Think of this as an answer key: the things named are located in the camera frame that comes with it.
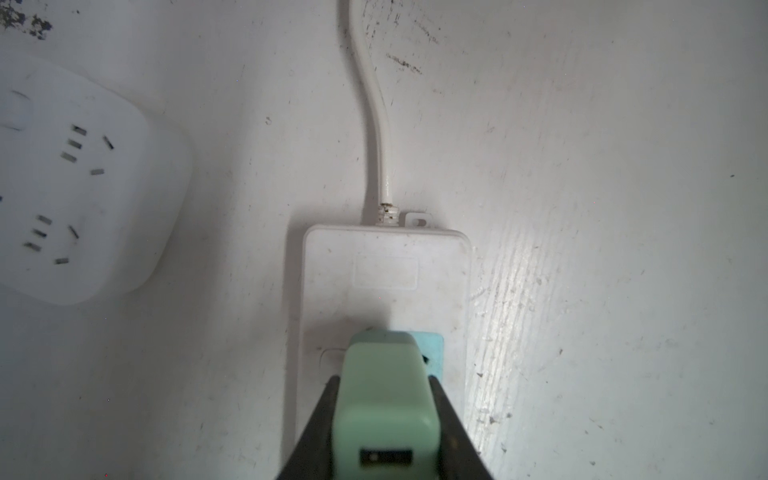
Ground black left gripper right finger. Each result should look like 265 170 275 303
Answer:
428 375 492 480

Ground light green charger plug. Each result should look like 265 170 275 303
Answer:
331 330 441 479

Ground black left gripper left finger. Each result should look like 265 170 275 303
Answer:
277 375 340 480

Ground white multicolour power strip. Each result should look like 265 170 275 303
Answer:
285 213 473 442

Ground white square power socket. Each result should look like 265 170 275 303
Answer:
1 50 195 305

